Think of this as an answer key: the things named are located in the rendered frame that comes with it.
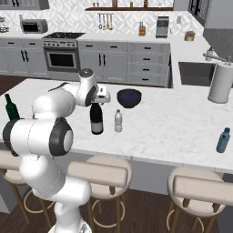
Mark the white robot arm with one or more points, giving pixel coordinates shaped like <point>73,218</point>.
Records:
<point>42,133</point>

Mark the blue plastic bottle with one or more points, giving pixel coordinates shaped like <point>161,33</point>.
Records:
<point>223,142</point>

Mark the rail with hanging tools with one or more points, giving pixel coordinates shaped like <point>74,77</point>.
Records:
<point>105,21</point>

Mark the wooden wall shelf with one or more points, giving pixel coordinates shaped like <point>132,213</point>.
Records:
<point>127,8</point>

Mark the white paper towel roll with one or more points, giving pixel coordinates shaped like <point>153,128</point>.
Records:
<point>220,83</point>

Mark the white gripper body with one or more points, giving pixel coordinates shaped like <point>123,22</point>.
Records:
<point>104,97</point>

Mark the grey base cupboard run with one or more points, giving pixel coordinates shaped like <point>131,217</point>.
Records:
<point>133,62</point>
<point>21,57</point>

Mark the beige round bar stool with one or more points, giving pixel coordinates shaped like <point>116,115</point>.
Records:
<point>7,162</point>
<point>197,189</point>
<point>103,174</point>

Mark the clear plastic water bottle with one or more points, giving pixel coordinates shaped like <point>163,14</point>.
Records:
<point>118,121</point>

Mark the steel oven with hob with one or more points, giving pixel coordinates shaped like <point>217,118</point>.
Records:
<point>62,54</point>

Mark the dark sink basin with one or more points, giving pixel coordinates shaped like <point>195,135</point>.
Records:
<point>195,73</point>

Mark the dark blue bowl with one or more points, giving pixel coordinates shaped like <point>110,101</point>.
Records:
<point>129,98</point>

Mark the grey tall cupboard unit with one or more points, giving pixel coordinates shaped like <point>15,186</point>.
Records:
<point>217,21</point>

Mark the green glass bottle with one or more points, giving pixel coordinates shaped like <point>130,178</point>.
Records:
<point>11,109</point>

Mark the grey coffee machine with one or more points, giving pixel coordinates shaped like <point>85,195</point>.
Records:
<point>162,27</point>

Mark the grey wall cupboard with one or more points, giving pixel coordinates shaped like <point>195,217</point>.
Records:
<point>24,3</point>

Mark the grey sink tap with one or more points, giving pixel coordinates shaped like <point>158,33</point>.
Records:
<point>216,56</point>

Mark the black glass wine bottle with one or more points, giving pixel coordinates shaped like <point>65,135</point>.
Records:
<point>96,119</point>

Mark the brown pot with lid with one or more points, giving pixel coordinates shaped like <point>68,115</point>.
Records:
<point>190,36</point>

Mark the grey toaster oven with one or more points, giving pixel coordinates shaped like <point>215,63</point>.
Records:
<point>33,26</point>

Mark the wooden knife block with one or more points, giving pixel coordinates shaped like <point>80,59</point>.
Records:
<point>142,30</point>

